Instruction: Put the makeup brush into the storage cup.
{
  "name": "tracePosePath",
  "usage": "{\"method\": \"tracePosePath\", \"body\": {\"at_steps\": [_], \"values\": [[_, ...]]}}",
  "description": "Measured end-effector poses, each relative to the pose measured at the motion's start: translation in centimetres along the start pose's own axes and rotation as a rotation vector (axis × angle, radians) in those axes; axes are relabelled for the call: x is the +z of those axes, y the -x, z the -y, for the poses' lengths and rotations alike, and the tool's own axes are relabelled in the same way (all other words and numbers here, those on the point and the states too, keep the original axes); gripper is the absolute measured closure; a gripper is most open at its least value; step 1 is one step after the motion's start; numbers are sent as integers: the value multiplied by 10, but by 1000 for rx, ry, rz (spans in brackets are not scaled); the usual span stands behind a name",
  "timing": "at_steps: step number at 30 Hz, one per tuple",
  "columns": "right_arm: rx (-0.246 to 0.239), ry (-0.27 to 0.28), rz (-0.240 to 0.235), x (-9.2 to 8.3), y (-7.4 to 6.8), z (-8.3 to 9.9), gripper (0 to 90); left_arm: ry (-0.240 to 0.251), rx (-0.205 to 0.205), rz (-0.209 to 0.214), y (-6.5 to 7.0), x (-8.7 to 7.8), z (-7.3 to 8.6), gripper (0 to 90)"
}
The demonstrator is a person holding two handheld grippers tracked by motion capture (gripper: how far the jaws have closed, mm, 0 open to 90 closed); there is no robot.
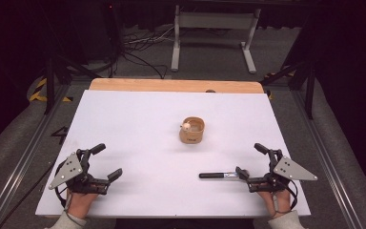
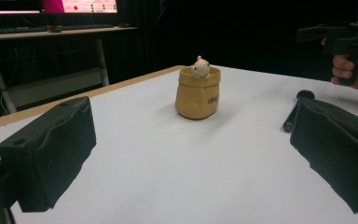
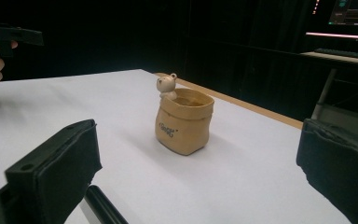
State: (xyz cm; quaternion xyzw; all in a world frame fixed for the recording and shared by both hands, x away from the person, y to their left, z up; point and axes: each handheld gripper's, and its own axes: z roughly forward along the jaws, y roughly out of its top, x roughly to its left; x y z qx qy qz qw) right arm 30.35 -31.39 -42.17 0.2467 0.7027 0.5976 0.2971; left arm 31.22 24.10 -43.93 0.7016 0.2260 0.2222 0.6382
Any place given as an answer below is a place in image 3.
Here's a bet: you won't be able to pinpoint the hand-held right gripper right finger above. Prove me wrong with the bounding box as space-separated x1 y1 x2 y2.
296 118 358 224

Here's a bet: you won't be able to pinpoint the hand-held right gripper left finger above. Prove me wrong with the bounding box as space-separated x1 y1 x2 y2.
5 119 103 224

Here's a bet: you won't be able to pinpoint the tan bag-shaped pot with bear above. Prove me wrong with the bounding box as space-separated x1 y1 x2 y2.
154 73 215 157

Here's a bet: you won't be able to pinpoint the grey metal stand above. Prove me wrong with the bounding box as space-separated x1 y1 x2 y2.
301 50 358 141

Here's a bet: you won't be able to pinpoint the white table cover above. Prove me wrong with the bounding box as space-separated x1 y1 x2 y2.
0 68 352 224

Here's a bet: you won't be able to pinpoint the black keyboard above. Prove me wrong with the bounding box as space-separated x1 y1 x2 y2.
313 47 358 62

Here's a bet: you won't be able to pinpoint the computer monitor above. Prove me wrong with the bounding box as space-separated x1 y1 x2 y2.
327 0 358 27

